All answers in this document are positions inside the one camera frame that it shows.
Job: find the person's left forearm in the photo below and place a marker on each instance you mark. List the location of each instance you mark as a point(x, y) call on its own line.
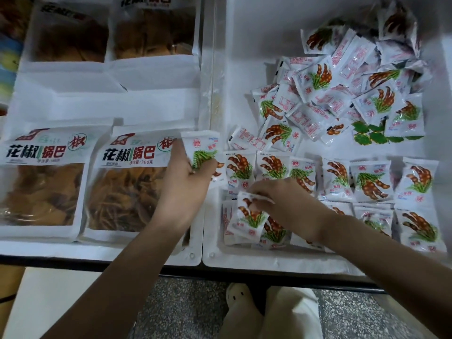
point(113, 293)

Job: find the white printed snack packet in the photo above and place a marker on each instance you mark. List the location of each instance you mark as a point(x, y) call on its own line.
point(201, 146)
point(247, 219)

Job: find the pile of white printed packets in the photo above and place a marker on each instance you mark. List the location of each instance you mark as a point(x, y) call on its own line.
point(339, 102)

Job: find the person's right forearm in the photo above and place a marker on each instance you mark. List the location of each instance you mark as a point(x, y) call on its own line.
point(385, 261)

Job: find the person's left white shoe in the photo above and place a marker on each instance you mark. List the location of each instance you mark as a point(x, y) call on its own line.
point(239, 294)

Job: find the white foam slab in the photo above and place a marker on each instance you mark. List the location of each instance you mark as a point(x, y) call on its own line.
point(49, 307)

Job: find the person's right hand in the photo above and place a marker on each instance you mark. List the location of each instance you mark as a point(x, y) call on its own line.
point(293, 204)

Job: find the white bag of orange crisps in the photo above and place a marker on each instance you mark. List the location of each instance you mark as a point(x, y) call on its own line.
point(120, 201)
point(152, 38)
point(39, 197)
point(63, 42)

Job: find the person's left hand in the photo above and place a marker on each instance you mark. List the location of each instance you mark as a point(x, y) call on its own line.
point(180, 194)

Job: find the person's beige trousers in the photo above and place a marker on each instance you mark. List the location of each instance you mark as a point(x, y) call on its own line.
point(289, 317)

